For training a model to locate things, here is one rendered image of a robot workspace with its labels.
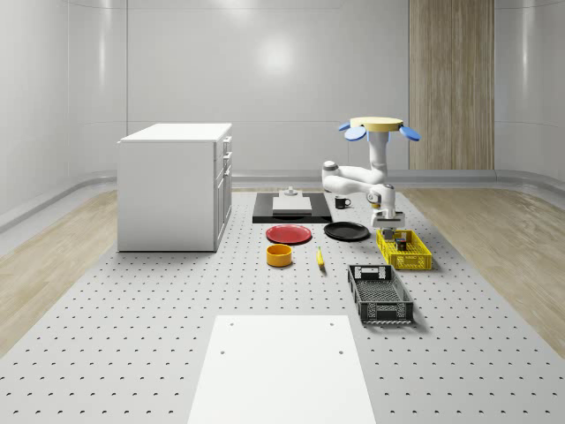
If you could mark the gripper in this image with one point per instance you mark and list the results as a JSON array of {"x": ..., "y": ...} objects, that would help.
[{"x": 388, "y": 219}]

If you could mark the grey cube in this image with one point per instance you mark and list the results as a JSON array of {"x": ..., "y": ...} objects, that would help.
[{"x": 388, "y": 234}]

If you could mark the puzzle cube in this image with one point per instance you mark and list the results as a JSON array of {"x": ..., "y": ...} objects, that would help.
[{"x": 401, "y": 245}]

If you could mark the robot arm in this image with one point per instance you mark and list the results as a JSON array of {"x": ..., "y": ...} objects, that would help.
[{"x": 353, "y": 176}]

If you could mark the black plate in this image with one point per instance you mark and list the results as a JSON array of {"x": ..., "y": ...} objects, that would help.
[{"x": 346, "y": 231}]

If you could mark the yellow basket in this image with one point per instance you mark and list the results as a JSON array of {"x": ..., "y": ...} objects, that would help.
[{"x": 410, "y": 260}]

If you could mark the black mug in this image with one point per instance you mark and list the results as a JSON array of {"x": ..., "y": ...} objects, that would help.
[{"x": 341, "y": 203}]

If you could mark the dark grey basket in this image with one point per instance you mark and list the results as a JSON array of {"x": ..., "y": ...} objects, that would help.
[{"x": 379, "y": 293}]

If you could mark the banana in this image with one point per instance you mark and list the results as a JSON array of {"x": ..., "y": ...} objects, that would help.
[{"x": 320, "y": 258}]

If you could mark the red plate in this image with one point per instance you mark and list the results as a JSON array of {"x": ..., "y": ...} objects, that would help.
[{"x": 289, "y": 234}]

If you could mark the yellow bowl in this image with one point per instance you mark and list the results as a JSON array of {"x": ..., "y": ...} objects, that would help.
[{"x": 279, "y": 257}]

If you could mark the black stove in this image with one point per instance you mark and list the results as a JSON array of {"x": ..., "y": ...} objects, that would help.
[{"x": 265, "y": 209}]

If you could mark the white board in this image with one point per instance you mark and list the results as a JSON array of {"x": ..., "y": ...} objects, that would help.
[{"x": 282, "y": 375}]

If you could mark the white cabinet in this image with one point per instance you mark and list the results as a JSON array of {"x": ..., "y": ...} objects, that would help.
[{"x": 167, "y": 194}]

